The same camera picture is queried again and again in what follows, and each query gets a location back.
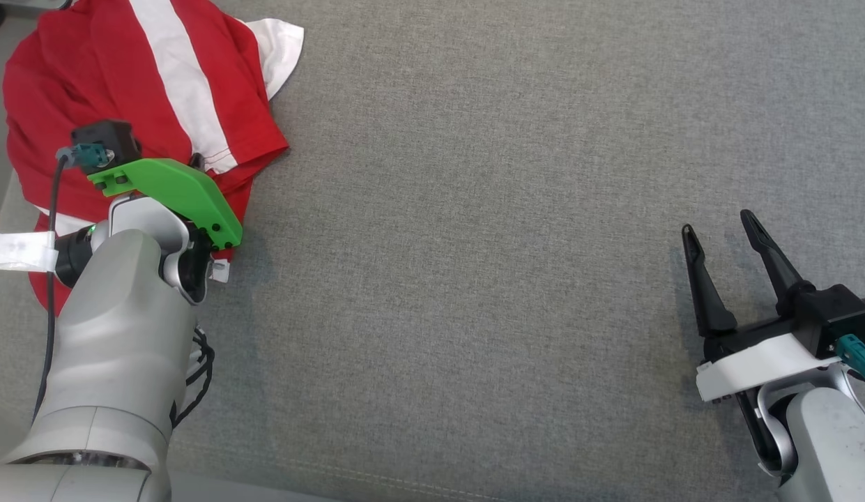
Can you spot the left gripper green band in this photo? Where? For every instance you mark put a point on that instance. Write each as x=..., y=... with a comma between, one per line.
x=174, y=187

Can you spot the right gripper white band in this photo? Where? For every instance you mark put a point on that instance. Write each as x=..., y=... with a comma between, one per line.
x=760, y=366

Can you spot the red basketball jersey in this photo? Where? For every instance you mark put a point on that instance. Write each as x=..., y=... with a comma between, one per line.
x=234, y=202

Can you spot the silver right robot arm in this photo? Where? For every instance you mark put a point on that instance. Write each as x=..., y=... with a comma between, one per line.
x=829, y=446

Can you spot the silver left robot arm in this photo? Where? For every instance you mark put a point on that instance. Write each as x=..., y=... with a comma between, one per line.
x=118, y=348

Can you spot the white tape label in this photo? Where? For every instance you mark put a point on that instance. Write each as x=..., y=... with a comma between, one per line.
x=21, y=249

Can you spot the grey fabric sofa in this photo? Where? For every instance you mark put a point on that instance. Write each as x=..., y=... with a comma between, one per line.
x=488, y=223

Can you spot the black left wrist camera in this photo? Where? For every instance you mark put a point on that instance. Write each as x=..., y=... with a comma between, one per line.
x=111, y=139

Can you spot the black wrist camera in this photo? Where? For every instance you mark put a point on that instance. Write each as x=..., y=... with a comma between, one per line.
x=111, y=139
x=833, y=317

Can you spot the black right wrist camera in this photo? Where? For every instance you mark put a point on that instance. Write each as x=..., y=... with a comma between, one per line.
x=833, y=317

